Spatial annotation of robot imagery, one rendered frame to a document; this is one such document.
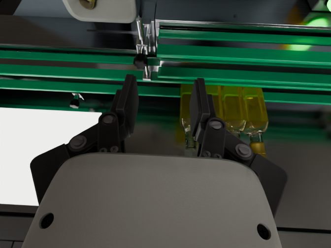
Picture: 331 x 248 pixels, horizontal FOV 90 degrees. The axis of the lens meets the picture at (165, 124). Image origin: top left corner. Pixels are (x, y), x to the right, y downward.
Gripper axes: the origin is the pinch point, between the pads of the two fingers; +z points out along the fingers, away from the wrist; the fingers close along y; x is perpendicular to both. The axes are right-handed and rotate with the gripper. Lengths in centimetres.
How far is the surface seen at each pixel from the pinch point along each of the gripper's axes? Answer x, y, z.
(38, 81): -26, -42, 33
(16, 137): -39, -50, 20
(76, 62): -18.4, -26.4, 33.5
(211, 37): -8.4, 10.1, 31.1
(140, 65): -10.1, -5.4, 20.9
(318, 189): -44, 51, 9
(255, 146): -26.4, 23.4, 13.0
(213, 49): -9.4, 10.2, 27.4
